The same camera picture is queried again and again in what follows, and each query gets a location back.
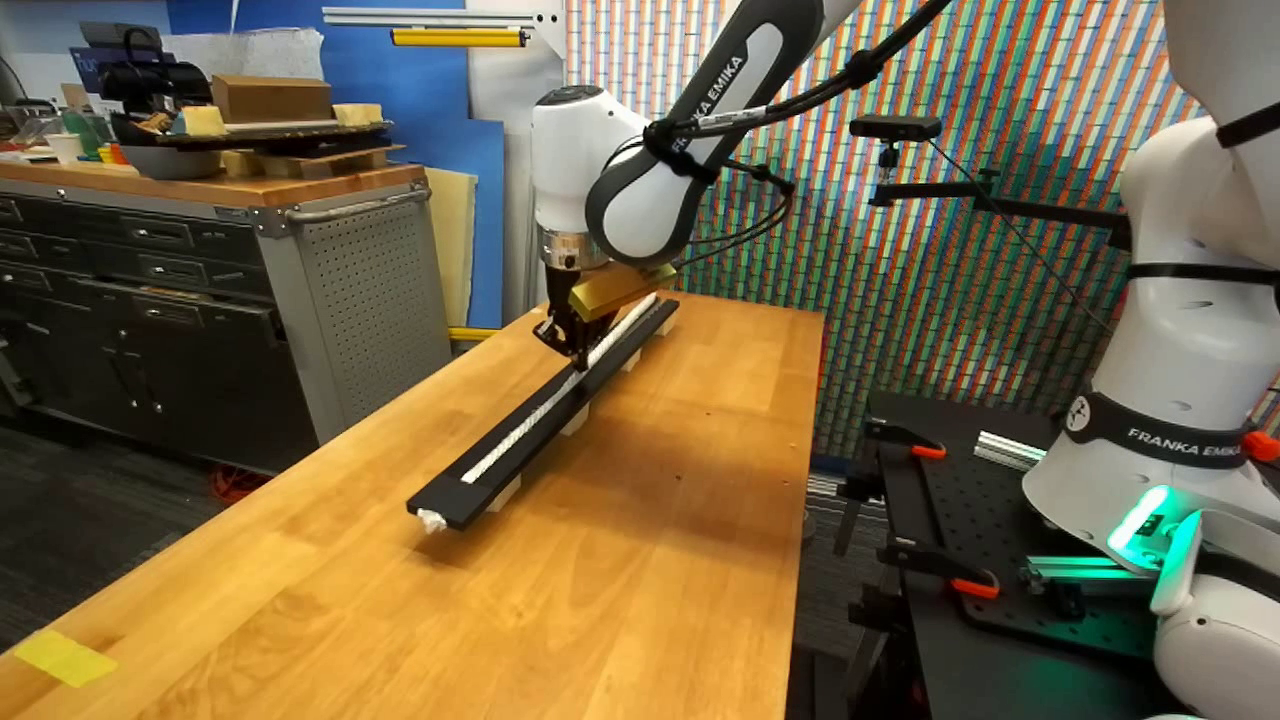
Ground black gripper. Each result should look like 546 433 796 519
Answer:
534 268 599 356

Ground white rope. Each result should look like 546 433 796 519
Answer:
413 292 664 538

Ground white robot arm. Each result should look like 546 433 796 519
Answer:
534 0 948 356

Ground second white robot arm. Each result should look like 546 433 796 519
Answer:
1023 0 1280 720

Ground grey metal tool cabinet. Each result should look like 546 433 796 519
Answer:
0 163 447 472

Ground wooden blocks on cabinet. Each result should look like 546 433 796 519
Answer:
109 78 398 182

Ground black optical breadboard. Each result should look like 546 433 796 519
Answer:
870 397 1176 720

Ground yellow tape patch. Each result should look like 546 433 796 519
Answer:
14 633 115 688

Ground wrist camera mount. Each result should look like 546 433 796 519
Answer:
569 265 675 319

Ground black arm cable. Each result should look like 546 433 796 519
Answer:
664 157 800 265

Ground black camera on stand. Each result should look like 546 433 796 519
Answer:
847 115 941 209

